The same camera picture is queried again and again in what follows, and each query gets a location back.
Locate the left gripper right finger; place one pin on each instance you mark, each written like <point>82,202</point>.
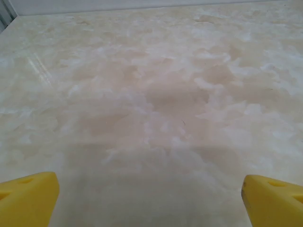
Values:
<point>274,205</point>

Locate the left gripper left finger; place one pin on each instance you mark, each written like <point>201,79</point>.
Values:
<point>26,203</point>

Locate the aluminium frame post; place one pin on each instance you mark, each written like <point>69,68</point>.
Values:
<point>4,13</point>

